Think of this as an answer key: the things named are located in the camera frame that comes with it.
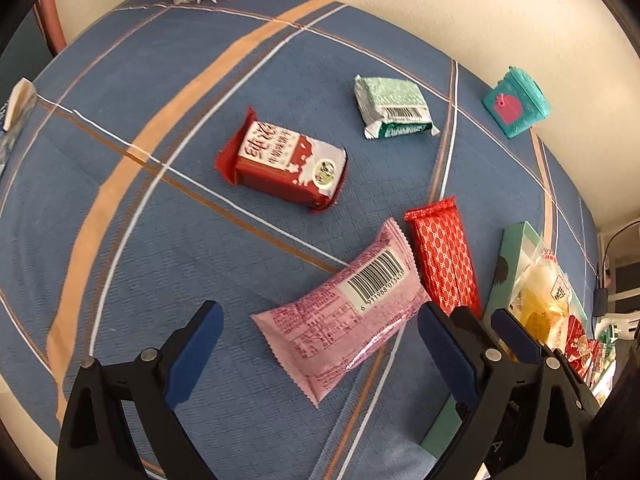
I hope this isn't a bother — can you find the red gold-patterned wafer packet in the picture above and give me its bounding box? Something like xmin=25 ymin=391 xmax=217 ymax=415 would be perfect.
xmin=404 ymin=196 xmax=483 ymax=321

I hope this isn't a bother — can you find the dark red milk snack packet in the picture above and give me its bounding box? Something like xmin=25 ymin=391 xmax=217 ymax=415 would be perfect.
xmin=215 ymin=107 xmax=348 ymax=213

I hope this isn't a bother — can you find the white tray with green rim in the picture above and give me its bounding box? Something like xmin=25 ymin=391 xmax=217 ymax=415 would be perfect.
xmin=420 ymin=220 xmax=618 ymax=480

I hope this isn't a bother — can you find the blue and white tissue packet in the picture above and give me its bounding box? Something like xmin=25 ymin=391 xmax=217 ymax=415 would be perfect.
xmin=0 ymin=78 xmax=38 ymax=176

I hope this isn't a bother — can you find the light green snack packet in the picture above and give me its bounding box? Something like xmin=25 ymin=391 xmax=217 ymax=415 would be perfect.
xmin=354 ymin=75 xmax=441 ymax=140

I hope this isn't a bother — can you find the pink snack packet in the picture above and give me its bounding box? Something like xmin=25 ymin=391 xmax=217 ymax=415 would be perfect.
xmin=250 ymin=218 xmax=432 ymax=407

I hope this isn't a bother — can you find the red triangular snack packet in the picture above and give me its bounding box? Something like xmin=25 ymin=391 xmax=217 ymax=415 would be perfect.
xmin=562 ymin=315 xmax=598 ymax=386

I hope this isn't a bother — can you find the dark green snack packet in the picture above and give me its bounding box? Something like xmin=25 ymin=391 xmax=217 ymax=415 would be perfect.
xmin=592 ymin=325 xmax=618 ymax=401

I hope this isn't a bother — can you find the reddish wooden chair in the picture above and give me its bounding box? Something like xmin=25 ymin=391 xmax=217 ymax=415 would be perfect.
xmin=34 ymin=0 xmax=68 ymax=56

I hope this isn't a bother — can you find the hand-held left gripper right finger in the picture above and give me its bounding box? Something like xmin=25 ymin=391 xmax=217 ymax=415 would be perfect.
xmin=416 ymin=301 xmax=601 ymax=480

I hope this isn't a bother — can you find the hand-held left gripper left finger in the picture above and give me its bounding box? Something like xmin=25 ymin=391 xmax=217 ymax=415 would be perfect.
xmin=55 ymin=300 xmax=225 ymax=480

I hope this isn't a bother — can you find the black cable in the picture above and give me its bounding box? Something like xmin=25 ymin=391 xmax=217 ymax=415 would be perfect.
xmin=597 ymin=220 xmax=640 ymax=291

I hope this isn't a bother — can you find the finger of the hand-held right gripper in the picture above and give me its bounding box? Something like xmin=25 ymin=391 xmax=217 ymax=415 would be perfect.
xmin=490 ymin=308 xmax=543 ymax=366

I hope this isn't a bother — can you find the white cake clear packet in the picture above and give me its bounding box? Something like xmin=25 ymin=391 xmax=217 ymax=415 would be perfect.
xmin=520 ymin=247 xmax=573 ymax=311

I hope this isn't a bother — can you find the blue plaid tablecloth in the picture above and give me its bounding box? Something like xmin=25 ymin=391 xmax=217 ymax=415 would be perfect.
xmin=0 ymin=0 xmax=601 ymax=480

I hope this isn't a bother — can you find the teal toy house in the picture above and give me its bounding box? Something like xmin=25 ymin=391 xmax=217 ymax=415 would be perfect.
xmin=482 ymin=66 xmax=551 ymax=139

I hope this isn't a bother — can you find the yellow cake clear packet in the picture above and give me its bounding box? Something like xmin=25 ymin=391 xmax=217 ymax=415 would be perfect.
xmin=512 ymin=295 xmax=568 ymax=348

